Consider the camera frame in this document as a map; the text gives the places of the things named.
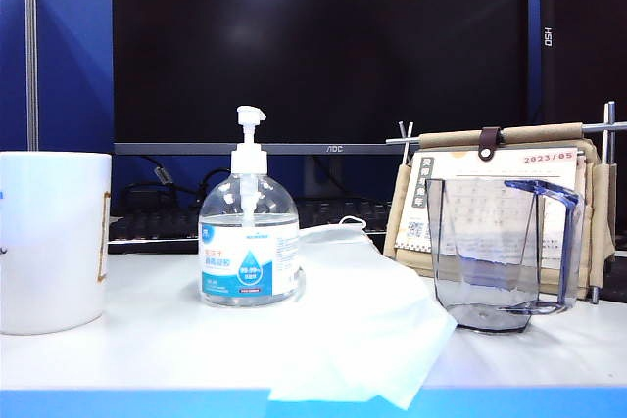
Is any thin black cable with connector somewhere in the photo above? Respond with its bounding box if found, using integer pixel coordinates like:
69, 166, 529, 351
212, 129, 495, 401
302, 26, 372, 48
141, 154, 205, 204

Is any white face mask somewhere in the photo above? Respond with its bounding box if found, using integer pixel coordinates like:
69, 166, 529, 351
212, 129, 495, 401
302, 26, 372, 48
267, 215, 459, 410

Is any clear hand sanitizer pump bottle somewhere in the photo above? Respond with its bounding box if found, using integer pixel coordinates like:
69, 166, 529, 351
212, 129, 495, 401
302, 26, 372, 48
198, 105, 301, 308

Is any black HSO monitor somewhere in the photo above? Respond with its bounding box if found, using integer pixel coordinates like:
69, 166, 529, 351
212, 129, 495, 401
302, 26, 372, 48
538, 0, 627, 125

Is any white ceramic cup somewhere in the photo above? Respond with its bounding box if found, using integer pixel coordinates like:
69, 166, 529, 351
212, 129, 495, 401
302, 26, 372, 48
0, 151, 113, 336

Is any white desk calendar sheet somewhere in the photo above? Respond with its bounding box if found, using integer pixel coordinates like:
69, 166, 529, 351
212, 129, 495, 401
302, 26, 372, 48
394, 148, 578, 270

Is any blue office partition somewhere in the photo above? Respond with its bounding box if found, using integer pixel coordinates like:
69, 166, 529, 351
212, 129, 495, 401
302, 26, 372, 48
0, 0, 115, 154

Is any black keyboard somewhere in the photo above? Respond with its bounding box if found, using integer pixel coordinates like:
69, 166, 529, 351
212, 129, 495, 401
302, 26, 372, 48
108, 197, 396, 246

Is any transparent plastic cup with handle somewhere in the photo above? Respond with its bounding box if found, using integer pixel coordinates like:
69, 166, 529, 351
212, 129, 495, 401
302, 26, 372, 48
424, 177, 587, 334

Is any brown leather snap strap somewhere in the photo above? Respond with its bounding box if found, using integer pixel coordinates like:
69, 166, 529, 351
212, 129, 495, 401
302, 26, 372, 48
478, 126, 503, 162

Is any black AOC monitor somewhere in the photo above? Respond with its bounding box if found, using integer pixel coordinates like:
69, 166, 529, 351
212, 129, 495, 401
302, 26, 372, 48
111, 0, 530, 199

